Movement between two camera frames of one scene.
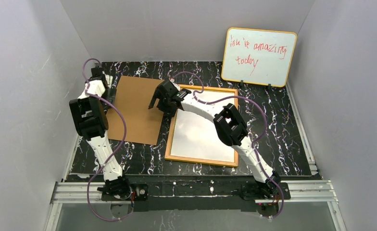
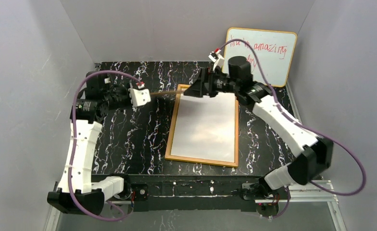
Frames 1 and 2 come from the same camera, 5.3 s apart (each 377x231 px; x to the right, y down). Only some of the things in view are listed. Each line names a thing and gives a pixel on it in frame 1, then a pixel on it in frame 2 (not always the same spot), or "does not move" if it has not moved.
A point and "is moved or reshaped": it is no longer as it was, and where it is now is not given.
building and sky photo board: [195, 136] does not move
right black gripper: [160, 94] → [206, 84]
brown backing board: [143, 124] is moved or reshaped
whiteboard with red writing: [257, 57] does not move
